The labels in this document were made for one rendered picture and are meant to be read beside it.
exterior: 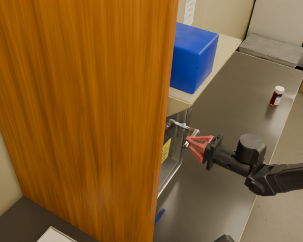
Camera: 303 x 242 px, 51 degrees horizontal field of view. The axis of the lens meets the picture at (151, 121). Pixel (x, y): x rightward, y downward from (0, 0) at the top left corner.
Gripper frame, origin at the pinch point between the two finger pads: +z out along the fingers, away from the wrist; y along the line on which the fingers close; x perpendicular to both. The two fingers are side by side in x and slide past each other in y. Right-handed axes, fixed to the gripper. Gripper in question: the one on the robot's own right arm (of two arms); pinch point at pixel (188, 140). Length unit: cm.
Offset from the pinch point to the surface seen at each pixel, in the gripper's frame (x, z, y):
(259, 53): -247, 32, -80
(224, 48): -2.3, -4.1, 31.0
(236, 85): -79, 8, -23
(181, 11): 5.7, 4.6, 40.1
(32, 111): 31.3, 27.8, 18.1
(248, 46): -252, 46, -79
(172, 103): 22.4, -3.8, 28.6
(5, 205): 36, 48, -28
